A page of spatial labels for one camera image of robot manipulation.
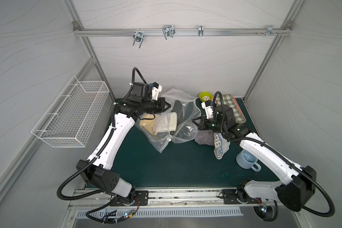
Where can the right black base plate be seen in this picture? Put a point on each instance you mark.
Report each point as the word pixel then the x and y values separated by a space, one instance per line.
pixel 230 196

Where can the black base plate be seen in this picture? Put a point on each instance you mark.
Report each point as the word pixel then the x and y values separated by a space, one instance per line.
pixel 135 198
pixel 230 196

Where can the green checkered cloth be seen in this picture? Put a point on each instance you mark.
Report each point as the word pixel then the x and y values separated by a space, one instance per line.
pixel 231 108

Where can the white patterned towel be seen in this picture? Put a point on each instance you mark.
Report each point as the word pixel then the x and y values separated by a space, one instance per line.
pixel 221 146

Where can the white vented cable duct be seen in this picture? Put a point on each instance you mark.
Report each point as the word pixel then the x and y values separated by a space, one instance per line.
pixel 193 212

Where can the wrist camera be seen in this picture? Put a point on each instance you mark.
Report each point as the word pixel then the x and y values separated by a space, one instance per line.
pixel 208 107
pixel 156 89

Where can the grey towel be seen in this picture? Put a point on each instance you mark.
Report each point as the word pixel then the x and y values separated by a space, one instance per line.
pixel 205 137

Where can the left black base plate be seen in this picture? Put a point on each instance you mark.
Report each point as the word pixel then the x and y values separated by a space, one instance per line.
pixel 135 198

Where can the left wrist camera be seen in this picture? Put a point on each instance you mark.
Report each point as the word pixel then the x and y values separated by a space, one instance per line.
pixel 156 89

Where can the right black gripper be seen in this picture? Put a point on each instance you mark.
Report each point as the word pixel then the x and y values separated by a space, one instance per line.
pixel 203 123

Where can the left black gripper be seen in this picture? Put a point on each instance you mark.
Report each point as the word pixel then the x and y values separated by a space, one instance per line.
pixel 162 104

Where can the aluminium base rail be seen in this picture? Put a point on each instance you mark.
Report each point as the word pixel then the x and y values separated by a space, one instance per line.
pixel 167 198

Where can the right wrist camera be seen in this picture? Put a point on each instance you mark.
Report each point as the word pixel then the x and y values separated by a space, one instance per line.
pixel 208 107

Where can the aluminium cross rail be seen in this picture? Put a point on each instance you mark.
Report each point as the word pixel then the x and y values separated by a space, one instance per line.
pixel 179 32

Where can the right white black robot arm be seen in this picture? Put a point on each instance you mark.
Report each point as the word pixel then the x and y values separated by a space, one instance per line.
pixel 295 185

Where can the yellow towel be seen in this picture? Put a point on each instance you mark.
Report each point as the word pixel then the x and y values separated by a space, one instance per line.
pixel 154 124

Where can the metal hook clamp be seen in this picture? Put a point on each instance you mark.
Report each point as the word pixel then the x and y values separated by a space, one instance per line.
pixel 200 31
pixel 168 31
pixel 269 32
pixel 138 38

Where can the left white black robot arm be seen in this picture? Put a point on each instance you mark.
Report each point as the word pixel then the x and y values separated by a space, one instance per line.
pixel 96 170

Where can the green small bowl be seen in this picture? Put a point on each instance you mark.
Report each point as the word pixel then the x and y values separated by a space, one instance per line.
pixel 205 96

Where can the light blue mug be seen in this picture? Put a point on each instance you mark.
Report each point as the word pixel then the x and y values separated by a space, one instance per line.
pixel 246 160

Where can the white wire basket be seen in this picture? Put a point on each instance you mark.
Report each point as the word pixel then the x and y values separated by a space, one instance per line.
pixel 69 121

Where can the clear plastic vacuum bag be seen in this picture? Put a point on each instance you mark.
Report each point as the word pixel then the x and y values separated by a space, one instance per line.
pixel 180 128

